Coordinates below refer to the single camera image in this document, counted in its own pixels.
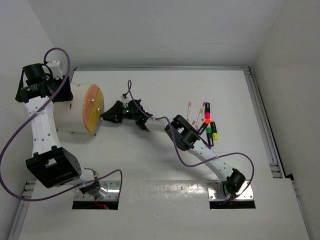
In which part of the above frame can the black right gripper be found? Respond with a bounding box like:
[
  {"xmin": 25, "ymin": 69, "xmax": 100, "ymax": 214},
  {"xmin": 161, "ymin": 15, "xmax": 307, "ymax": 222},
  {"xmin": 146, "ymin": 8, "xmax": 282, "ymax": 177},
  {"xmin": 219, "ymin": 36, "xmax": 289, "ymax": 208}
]
[{"xmin": 101, "ymin": 101, "xmax": 138, "ymax": 124}]

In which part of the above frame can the cylindrical beige drawer container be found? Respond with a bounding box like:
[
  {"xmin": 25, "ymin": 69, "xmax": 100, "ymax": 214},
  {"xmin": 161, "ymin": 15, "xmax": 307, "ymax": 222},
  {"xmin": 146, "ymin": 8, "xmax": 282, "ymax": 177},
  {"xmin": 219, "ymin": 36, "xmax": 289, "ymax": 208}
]
[{"xmin": 53, "ymin": 83, "xmax": 104, "ymax": 135}]

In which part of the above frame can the pink highlighter black body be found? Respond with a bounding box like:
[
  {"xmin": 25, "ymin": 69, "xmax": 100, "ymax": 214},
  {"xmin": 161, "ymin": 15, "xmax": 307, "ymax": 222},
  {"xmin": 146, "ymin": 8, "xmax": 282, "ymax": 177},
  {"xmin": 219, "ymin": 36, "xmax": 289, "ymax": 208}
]
[{"xmin": 204, "ymin": 102, "xmax": 211, "ymax": 119}]

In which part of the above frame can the orange highlighter black body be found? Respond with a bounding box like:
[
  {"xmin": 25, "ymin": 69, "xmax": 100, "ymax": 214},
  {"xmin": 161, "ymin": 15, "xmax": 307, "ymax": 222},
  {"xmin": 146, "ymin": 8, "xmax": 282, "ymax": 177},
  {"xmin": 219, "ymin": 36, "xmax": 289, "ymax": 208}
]
[{"xmin": 197, "ymin": 118, "xmax": 211, "ymax": 135}]

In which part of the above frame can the green highlighter black body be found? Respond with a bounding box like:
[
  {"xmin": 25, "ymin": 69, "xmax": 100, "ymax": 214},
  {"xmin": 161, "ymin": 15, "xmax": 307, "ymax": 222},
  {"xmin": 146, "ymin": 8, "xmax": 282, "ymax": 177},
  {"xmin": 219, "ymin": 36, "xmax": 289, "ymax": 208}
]
[{"xmin": 206, "ymin": 126, "xmax": 214, "ymax": 147}]

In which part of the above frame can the yellow highlighter black body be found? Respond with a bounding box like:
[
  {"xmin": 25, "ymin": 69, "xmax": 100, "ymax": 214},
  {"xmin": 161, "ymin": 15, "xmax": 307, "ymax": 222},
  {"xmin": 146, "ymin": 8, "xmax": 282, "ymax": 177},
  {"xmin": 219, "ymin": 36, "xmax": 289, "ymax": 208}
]
[{"xmin": 210, "ymin": 121, "xmax": 219, "ymax": 141}]

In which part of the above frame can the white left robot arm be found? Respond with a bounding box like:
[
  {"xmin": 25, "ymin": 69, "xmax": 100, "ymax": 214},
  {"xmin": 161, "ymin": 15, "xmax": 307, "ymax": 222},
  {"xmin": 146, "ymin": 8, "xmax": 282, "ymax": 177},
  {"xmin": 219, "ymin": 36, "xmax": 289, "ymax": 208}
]
[{"xmin": 15, "ymin": 60, "xmax": 108, "ymax": 199}]

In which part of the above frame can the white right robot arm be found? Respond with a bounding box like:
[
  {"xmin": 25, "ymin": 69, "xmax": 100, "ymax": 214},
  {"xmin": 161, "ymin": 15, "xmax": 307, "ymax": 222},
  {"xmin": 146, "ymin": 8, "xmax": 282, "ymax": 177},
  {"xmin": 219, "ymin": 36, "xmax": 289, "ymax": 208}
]
[{"xmin": 100, "ymin": 99, "xmax": 246, "ymax": 198}]

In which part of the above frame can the light pink cap pen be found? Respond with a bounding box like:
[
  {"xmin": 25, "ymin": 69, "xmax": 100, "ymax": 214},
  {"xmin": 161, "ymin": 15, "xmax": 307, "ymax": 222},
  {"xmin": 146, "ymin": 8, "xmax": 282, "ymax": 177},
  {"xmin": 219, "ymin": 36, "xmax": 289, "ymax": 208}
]
[{"xmin": 186, "ymin": 101, "xmax": 192, "ymax": 119}]

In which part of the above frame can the peach cap white pen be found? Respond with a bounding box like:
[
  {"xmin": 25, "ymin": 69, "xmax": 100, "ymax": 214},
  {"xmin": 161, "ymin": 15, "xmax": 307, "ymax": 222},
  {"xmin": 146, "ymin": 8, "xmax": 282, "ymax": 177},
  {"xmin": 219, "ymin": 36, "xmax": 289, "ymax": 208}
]
[{"xmin": 195, "ymin": 108, "xmax": 203, "ymax": 128}]

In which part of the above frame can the mauve cap white pen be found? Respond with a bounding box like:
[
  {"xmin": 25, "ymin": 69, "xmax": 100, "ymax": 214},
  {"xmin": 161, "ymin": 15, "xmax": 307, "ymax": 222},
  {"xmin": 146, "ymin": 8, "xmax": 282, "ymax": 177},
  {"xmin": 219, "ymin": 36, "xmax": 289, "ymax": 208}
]
[{"xmin": 201, "ymin": 102, "xmax": 206, "ymax": 121}]

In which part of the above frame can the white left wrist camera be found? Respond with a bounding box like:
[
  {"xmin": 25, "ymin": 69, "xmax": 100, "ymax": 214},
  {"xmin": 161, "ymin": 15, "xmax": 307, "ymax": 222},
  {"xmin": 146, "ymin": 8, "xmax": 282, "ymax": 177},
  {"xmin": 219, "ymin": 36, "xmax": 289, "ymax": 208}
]
[{"xmin": 46, "ymin": 60, "xmax": 63, "ymax": 79}]

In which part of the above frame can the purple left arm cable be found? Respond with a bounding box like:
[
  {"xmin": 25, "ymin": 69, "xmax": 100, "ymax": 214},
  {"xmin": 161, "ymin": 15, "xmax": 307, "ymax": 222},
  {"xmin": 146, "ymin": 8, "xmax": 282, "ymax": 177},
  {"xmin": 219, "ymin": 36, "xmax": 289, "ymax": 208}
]
[{"xmin": 0, "ymin": 47, "xmax": 123, "ymax": 202}]

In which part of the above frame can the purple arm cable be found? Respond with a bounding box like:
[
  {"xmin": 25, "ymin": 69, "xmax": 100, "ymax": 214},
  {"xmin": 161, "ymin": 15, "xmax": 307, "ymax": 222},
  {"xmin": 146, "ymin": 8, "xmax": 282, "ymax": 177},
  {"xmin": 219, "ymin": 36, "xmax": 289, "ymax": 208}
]
[
  {"xmin": 0, "ymin": 47, "xmax": 123, "ymax": 202},
  {"xmin": 126, "ymin": 79, "xmax": 256, "ymax": 202}
]

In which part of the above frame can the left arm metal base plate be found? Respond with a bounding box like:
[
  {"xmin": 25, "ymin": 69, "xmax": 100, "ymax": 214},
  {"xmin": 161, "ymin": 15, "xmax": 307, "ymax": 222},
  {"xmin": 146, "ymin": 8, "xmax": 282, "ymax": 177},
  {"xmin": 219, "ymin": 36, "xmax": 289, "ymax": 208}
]
[{"xmin": 74, "ymin": 180, "xmax": 121, "ymax": 202}]

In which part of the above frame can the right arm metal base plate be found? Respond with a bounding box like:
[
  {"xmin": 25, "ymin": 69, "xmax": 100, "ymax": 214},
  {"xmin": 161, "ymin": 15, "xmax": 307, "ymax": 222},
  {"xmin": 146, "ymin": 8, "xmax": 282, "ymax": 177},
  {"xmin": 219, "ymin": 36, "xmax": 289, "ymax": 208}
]
[{"xmin": 207, "ymin": 180, "xmax": 255, "ymax": 202}]

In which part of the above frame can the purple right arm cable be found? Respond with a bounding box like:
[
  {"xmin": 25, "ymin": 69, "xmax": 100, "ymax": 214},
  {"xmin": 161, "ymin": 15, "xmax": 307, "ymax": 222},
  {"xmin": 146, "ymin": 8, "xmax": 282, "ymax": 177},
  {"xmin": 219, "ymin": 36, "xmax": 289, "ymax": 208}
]
[{"xmin": 126, "ymin": 79, "xmax": 256, "ymax": 202}]

